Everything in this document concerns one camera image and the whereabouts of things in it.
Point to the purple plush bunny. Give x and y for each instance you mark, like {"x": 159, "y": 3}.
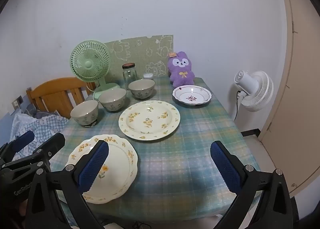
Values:
{"x": 181, "y": 74}

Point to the white plate with purple flower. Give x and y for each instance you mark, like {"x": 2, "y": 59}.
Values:
{"x": 191, "y": 96}

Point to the green desk fan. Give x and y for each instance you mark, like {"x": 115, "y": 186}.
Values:
{"x": 87, "y": 63}

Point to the wall socket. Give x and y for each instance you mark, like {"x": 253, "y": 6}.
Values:
{"x": 17, "y": 102}

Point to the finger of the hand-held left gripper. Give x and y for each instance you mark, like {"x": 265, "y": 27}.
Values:
{"x": 53, "y": 144}
{"x": 23, "y": 139}

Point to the wooden headboard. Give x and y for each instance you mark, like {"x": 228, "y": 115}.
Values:
{"x": 55, "y": 91}

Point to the green cartoon print mat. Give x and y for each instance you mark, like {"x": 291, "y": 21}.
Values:
{"x": 140, "y": 51}

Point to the beige door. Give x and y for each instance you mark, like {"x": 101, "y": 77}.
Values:
{"x": 305, "y": 94}

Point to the floral ceramic bowl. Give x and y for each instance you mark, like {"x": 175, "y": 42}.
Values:
{"x": 112, "y": 99}
{"x": 141, "y": 89}
{"x": 85, "y": 113}

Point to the white standing fan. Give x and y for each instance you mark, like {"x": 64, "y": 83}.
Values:
{"x": 257, "y": 91}

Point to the blue checked cartoon blanket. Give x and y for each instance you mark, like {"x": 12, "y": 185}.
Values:
{"x": 37, "y": 126}

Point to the small white round container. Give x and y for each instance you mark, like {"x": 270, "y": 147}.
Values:
{"x": 148, "y": 76}

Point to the glass jar with dark lid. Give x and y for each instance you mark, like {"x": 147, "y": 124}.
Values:
{"x": 129, "y": 74}

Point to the large round yellow floral plate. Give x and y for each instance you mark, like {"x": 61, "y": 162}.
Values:
{"x": 150, "y": 120}

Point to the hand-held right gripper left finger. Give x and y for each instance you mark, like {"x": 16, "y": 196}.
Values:
{"x": 93, "y": 166}

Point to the scalloped yellow floral plate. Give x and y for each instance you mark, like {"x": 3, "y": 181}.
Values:
{"x": 117, "y": 161}

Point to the grey-blue cloth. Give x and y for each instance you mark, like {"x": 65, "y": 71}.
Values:
{"x": 37, "y": 113}

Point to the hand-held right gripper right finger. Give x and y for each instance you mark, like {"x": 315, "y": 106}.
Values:
{"x": 225, "y": 167}

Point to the plaid tablecloth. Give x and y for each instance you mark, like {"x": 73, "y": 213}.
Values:
{"x": 190, "y": 149}

